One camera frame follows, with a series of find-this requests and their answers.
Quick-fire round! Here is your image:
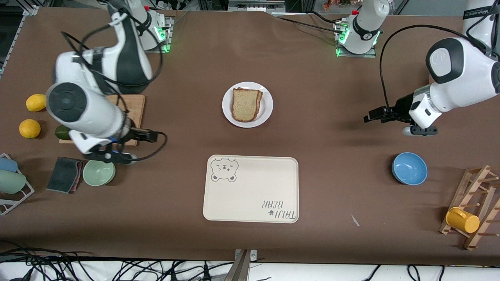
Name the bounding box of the white round plate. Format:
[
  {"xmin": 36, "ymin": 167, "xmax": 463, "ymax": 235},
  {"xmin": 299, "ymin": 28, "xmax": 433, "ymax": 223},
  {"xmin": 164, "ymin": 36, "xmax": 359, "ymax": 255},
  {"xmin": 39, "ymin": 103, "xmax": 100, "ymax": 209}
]
[{"xmin": 222, "ymin": 82, "xmax": 273, "ymax": 128}]

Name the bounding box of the speckled wholegrain bread slice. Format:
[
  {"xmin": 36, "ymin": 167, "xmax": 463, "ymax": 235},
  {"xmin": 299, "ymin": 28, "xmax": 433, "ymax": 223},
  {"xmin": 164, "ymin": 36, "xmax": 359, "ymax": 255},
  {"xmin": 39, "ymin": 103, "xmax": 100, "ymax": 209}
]
[{"xmin": 232, "ymin": 88, "xmax": 259, "ymax": 123}]

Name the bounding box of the wooden cutting board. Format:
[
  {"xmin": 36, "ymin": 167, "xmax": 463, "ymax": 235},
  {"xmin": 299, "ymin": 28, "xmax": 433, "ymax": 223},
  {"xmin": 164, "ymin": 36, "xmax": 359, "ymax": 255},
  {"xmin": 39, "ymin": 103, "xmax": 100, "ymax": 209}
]
[{"xmin": 59, "ymin": 94, "xmax": 146, "ymax": 146}]

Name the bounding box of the mint green bowl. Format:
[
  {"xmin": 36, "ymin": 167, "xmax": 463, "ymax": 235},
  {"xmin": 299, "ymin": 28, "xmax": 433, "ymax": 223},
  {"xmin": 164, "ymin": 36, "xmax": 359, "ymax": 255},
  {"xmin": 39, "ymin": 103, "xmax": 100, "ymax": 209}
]
[{"xmin": 82, "ymin": 158, "xmax": 116, "ymax": 187}]

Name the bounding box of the blue bowl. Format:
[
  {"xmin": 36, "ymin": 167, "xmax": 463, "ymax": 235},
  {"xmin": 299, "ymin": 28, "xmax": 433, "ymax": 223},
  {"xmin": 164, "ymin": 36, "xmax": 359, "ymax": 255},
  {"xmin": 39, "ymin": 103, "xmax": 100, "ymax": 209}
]
[{"xmin": 392, "ymin": 152, "xmax": 428, "ymax": 186}]

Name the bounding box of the dark green avocado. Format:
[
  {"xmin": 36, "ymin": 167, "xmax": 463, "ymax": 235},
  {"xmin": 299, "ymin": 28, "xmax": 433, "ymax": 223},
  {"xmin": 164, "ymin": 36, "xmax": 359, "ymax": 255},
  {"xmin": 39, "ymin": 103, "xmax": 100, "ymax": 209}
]
[{"xmin": 55, "ymin": 125, "xmax": 73, "ymax": 141}]

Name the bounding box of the grey pink folded cloth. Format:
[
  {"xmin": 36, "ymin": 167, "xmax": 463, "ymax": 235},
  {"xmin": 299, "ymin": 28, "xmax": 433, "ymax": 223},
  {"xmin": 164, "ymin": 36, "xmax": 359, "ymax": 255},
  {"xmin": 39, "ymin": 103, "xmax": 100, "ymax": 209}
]
[{"xmin": 46, "ymin": 157, "xmax": 84, "ymax": 194}]

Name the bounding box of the yellow lemon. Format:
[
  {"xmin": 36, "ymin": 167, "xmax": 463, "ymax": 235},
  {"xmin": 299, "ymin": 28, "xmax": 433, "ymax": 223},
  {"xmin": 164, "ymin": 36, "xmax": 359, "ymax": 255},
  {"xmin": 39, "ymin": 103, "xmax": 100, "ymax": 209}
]
[
  {"xmin": 26, "ymin": 94, "xmax": 47, "ymax": 112},
  {"xmin": 19, "ymin": 119, "xmax": 41, "ymax": 139}
]

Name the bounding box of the wooden peg rack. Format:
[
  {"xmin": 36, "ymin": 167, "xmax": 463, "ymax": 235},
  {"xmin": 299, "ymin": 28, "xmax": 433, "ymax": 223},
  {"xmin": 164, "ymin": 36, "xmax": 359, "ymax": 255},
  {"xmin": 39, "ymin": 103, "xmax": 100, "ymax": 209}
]
[{"xmin": 439, "ymin": 165, "xmax": 500, "ymax": 251}]

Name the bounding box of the cream bear print tray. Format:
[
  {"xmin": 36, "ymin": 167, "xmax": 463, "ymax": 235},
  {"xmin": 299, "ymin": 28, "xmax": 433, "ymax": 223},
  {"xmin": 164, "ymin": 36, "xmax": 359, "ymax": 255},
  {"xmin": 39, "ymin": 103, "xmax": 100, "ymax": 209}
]
[{"xmin": 203, "ymin": 155, "xmax": 300, "ymax": 224}]

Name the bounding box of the blue cup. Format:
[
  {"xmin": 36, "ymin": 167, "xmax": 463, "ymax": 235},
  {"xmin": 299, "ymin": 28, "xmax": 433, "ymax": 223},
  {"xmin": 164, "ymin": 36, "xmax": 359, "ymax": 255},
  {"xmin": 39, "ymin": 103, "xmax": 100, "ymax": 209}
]
[{"xmin": 0, "ymin": 157, "xmax": 18, "ymax": 173}]

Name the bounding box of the yellow mug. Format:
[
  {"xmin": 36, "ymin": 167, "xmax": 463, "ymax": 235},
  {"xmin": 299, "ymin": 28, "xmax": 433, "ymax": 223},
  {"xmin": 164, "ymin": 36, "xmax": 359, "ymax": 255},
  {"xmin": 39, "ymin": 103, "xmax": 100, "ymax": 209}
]
[{"xmin": 445, "ymin": 206, "xmax": 480, "ymax": 234}]

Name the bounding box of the sage green cup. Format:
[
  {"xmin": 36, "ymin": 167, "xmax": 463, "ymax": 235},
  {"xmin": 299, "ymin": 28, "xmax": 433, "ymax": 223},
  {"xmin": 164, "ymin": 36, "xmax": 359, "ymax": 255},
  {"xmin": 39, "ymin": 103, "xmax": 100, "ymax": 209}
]
[{"xmin": 0, "ymin": 170, "xmax": 27, "ymax": 194}]

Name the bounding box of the grey metal equipment box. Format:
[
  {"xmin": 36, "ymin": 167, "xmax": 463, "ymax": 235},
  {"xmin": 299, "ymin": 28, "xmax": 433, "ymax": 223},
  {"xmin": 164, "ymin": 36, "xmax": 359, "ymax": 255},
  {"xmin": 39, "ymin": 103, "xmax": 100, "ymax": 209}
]
[{"xmin": 228, "ymin": 0, "xmax": 286, "ymax": 13}]

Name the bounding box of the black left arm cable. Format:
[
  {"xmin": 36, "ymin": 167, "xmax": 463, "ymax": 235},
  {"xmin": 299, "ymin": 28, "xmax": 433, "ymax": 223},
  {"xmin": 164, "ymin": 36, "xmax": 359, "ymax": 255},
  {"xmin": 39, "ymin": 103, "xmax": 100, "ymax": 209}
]
[{"xmin": 380, "ymin": 24, "xmax": 489, "ymax": 114}]

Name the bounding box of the black base power cable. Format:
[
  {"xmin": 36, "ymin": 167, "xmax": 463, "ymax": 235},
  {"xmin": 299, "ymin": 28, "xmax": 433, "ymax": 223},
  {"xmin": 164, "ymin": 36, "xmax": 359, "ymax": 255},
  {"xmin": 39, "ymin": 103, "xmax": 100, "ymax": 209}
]
[{"xmin": 270, "ymin": 12, "xmax": 346, "ymax": 34}]

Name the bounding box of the white wire rack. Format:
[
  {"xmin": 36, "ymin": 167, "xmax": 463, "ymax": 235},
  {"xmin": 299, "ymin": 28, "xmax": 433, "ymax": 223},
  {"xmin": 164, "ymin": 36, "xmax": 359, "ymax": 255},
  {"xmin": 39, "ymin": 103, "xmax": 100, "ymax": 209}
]
[{"xmin": 0, "ymin": 153, "xmax": 35, "ymax": 216}]

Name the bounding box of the black cable tangle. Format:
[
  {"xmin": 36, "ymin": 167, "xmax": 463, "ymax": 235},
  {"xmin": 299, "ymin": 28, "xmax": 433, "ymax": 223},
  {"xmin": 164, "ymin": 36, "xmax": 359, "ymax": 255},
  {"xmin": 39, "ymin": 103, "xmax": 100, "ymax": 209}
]
[{"xmin": 0, "ymin": 241, "xmax": 235, "ymax": 281}]

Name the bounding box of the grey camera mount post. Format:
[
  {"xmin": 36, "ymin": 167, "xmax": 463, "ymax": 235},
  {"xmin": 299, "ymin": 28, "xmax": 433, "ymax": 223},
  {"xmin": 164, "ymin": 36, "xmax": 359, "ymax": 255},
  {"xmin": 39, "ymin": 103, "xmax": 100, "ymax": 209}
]
[{"xmin": 223, "ymin": 249, "xmax": 257, "ymax": 281}]

